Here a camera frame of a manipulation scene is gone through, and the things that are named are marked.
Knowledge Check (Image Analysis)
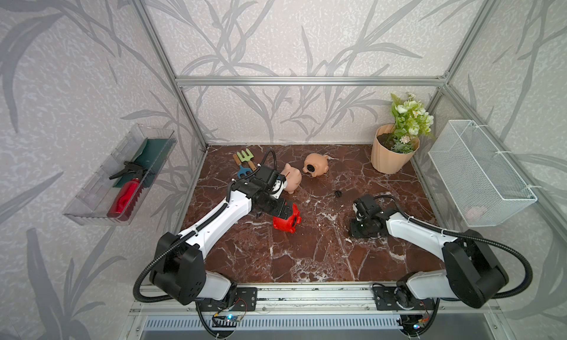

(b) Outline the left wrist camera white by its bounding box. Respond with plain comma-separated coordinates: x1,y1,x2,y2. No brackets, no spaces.
270,175,288,200

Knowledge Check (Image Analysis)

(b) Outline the pink piggy bank far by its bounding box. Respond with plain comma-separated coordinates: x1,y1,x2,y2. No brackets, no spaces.
281,164,302,194

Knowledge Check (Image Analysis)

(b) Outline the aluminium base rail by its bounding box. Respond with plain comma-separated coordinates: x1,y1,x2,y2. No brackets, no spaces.
119,281,517,340

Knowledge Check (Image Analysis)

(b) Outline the pink object in basket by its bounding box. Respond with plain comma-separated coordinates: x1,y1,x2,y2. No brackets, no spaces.
465,206,488,223

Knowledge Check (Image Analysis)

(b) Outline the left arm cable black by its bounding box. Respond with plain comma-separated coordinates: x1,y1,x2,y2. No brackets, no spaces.
132,149,278,304

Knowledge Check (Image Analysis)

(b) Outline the green trowel in tray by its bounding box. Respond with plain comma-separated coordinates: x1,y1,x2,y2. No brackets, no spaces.
109,139,177,189

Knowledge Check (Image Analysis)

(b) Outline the artificial green white plant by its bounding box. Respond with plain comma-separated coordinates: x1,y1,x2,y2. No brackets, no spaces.
385,93,434,154

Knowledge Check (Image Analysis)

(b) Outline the blue toy garden fork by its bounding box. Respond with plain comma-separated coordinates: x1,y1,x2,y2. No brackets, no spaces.
233,154,252,178

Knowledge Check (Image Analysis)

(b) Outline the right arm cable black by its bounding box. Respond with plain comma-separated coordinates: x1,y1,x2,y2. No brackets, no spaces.
386,206,533,308

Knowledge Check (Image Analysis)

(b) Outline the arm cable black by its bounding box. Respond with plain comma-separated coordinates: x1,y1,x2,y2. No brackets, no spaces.
132,149,278,304
386,206,533,308

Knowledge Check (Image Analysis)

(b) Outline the red piggy bank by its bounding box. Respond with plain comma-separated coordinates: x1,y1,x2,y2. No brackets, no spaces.
273,204,301,234

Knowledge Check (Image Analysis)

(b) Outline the white wire mesh basket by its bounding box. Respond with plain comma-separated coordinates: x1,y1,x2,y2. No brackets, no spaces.
428,120,537,228

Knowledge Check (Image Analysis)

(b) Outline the red spray bottle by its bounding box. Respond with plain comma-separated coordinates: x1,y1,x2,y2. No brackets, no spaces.
107,178,142,221

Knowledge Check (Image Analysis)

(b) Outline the clear plastic wall tray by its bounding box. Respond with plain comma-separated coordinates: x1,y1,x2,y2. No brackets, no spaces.
63,124,177,226

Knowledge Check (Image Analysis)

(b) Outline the green toy garden rake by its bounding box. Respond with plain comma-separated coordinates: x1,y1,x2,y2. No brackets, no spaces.
237,148,256,172

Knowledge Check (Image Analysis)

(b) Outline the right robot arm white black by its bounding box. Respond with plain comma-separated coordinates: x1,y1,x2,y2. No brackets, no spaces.
349,195,509,309

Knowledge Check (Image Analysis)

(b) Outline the aluminium frame crossbar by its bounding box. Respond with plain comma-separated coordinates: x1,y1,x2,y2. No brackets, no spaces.
175,76,445,87

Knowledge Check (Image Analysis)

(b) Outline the peach flower pot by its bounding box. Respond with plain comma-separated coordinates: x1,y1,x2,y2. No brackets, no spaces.
371,124,420,175

